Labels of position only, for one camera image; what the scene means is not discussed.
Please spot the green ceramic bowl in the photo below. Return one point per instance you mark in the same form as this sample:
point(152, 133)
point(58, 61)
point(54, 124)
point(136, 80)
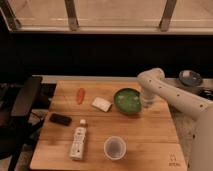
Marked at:
point(127, 101)

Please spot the round grey robot base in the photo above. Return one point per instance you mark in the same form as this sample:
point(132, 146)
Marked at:
point(190, 78)

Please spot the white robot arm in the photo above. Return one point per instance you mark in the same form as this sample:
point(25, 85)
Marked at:
point(153, 83)

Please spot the white sponge block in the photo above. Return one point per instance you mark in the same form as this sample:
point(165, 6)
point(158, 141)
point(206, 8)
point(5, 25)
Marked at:
point(102, 104)

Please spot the orange carrot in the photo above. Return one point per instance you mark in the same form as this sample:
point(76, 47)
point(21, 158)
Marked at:
point(80, 95)

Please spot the black rectangular case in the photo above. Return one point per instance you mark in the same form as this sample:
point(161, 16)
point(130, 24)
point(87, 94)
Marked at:
point(60, 119)

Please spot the clear plastic cup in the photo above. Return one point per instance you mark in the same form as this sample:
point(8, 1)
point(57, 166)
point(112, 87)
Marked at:
point(115, 148)

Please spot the white plastic bottle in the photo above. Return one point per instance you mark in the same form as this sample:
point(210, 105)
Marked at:
point(77, 147)

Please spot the black office chair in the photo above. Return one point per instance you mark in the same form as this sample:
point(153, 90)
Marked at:
point(18, 130)

